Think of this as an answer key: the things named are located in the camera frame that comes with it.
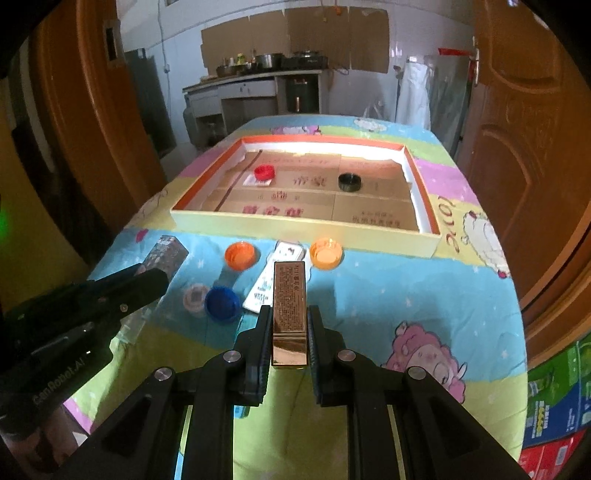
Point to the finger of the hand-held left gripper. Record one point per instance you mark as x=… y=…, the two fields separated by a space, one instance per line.
x=138 y=286

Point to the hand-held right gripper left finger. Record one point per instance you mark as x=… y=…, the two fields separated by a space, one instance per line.
x=262 y=355

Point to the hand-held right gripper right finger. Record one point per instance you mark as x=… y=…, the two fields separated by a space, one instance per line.
x=316 y=355

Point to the patterned clear tube box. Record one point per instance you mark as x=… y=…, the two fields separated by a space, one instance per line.
x=164 y=251

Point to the gold rectangular box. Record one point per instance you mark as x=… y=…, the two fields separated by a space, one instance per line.
x=289 y=314

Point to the white clear bottle cap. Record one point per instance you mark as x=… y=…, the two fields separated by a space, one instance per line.
x=195 y=297

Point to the blue bottle cap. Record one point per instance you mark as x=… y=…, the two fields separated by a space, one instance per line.
x=222 y=303

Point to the teal and white box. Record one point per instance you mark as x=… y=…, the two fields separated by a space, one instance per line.
x=261 y=288

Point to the orange bottle cap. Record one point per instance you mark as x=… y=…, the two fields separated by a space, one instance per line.
x=326 y=254
x=240 y=255

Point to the small white cartoon box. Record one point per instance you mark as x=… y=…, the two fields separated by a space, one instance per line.
x=291 y=250

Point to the shallow tray box orange rim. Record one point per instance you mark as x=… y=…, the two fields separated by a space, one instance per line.
x=304 y=235

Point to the red bottle cap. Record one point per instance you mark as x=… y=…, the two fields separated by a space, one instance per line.
x=264 y=172

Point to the black bottle cap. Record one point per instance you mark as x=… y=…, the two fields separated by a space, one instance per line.
x=349 y=182

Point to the grey gas cylinder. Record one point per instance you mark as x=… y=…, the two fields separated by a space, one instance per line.
x=188 y=122

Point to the wooden door with window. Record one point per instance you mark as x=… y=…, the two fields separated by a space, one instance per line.
x=78 y=115

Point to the grey metal panel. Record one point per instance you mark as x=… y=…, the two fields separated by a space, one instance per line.
x=147 y=101

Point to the kitchen counter cabinet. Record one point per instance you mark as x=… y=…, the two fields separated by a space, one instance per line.
x=240 y=99

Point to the green printed carton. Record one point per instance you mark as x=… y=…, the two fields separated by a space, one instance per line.
x=556 y=397

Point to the dark air fryer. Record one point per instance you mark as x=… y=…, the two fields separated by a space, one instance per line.
x=302 y=94

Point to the red printed carton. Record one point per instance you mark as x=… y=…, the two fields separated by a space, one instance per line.
x=549 y=459

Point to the steel cooking pot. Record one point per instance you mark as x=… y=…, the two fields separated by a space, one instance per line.
x=268 y=61

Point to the black gas stove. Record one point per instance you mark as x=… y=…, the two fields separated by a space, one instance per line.
x=304 y=63

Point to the white plastic sack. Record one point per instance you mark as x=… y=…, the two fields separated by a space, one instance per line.
x=414 y=92

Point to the leaning glass panel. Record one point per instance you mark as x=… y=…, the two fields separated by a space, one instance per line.
x=450 y=101

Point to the carved wooden door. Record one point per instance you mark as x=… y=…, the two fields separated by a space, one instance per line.
x=531 y=161

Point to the red paper strip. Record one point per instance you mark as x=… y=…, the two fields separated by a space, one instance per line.
x=455 y=50

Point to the cardboard sheets on wall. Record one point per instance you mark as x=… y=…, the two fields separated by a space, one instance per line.
x=323 y=32

